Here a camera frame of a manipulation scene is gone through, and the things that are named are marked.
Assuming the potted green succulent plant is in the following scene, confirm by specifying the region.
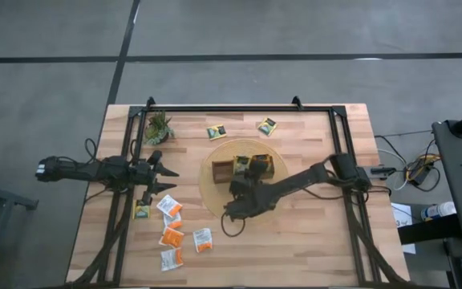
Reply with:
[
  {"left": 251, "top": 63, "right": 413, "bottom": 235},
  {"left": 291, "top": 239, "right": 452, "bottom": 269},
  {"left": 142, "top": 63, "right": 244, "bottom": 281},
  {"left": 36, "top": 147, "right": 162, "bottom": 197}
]
[{"left": 143, "top": 110, "right": 176, "bottom": 145}]

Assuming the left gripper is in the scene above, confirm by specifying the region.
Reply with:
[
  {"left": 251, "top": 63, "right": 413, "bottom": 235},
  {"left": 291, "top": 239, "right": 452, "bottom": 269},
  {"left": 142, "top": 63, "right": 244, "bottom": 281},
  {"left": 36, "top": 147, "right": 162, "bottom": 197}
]
[{"left": 132, "top": 149, "right": 180, "bottom": 206}]

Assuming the white orange tea bag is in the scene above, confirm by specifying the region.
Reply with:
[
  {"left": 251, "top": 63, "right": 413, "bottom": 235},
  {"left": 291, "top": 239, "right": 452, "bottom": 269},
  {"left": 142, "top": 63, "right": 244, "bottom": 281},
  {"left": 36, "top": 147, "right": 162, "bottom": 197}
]
[
  {"left": 192, "top": 227, "right": 214, "bottom": 254},
  {"left": 156, "top": 194, "right": 184, "bottom": 219},
  {"left": 160, "top": 247, "right": 184, "bottom": 272},
  {"left": 163, "top": 212, "right": 184, "bottom": 230},
  {"left": 158, "top": 226, "right": 185, "bottom": 248}
]

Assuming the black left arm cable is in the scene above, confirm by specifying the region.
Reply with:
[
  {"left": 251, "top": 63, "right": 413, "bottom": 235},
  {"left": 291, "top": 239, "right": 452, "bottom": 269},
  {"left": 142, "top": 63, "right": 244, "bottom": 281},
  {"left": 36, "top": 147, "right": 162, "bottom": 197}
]
[{"left": 84, "top": 138, "right": 98, "bottom": 161}]

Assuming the black aluminium rig frame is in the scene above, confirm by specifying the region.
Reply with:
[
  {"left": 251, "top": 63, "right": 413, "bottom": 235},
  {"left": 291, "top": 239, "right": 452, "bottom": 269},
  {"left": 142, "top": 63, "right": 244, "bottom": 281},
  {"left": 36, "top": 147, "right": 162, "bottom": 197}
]
[{"left": 66, "top": 96, "right": 408, "bottom": 288}]

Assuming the bundle of cables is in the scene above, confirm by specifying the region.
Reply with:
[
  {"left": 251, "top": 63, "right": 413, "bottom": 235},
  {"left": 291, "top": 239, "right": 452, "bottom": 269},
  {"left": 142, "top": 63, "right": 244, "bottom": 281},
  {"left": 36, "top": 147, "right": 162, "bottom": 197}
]
[{"left": 375, "top": 132, "right": 443, "bottom": 192}]

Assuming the round woven placemat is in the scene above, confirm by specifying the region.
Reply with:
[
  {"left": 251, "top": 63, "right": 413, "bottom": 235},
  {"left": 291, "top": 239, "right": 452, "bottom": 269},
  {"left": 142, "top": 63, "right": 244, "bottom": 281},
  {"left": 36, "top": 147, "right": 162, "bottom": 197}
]
[{"left": 197, "top": 138, "right": 290, "bottom": 220}]

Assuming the white paper sheet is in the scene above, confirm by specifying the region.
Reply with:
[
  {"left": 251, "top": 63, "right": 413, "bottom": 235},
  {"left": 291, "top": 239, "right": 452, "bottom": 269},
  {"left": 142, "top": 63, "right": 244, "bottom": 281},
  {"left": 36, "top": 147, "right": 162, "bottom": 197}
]
[{"left": 390, "top": 202, "right": 417, "bottom": 255}]

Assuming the wooden tea box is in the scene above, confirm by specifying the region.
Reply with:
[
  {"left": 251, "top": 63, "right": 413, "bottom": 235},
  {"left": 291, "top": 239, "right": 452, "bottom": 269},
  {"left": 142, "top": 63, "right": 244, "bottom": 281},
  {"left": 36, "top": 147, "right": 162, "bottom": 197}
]
[{"left": 211, "top": 153, "right": 275, "bottom": 185}]

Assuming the black metal stand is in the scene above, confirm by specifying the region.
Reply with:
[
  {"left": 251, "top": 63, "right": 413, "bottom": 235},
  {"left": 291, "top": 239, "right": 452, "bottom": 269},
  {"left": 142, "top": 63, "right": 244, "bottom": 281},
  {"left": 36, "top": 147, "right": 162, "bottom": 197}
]
[{"left": 0, "top": 160, "right": 39, "bottom": 289}]

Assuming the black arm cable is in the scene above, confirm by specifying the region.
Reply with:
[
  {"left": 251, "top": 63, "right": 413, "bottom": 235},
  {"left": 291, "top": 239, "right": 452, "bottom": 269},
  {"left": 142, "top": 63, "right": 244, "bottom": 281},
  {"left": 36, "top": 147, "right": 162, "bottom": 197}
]
[
  {"left": 220, "top": 210, "right": 246, "bottom": 238},
  {"left": 84, "top": 138, "right": 98, "bottom": 161}
]

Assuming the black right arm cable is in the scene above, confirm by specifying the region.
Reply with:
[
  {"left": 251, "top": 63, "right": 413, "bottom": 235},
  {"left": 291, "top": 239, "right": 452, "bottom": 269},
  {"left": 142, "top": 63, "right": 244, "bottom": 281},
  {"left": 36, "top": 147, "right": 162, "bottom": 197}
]
[{"left": 220, "top": 210, "right": 246, "bottom": 238}]

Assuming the white bottle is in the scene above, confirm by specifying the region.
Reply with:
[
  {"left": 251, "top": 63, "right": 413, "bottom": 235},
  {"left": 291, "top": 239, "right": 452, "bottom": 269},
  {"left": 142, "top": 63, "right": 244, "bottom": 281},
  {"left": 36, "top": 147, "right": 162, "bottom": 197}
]
[{"left": 420, "top": 201, "right": 458, "bottom": 222}]

